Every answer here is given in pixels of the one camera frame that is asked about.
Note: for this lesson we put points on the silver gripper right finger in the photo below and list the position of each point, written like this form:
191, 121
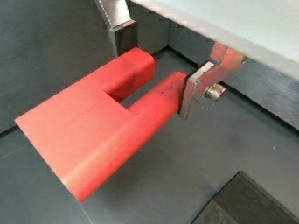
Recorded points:
202, 82

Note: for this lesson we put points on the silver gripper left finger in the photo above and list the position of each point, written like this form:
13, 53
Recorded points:
122, 26

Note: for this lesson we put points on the red square-circle object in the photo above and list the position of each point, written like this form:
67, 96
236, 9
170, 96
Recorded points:
85, 132

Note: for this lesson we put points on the black curved stand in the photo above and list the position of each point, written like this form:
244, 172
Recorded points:
244, 203

